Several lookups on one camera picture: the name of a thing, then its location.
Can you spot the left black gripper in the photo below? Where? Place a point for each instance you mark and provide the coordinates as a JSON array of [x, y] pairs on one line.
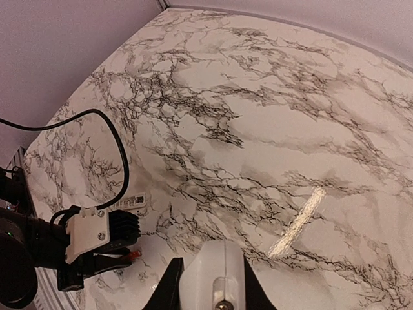
[[70, 277]]

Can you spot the white remote control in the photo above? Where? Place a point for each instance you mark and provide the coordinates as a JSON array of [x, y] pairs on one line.
[[218, 274]]

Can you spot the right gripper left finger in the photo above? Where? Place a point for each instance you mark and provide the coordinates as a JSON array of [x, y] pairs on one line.
[[166, 295]]

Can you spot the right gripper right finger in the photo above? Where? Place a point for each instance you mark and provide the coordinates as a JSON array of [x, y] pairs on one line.
[[255, 297]]

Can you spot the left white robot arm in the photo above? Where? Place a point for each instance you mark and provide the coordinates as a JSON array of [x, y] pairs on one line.
[[27, 242]]

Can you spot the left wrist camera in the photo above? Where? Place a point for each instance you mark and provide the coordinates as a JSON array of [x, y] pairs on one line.
[[99, 230]]

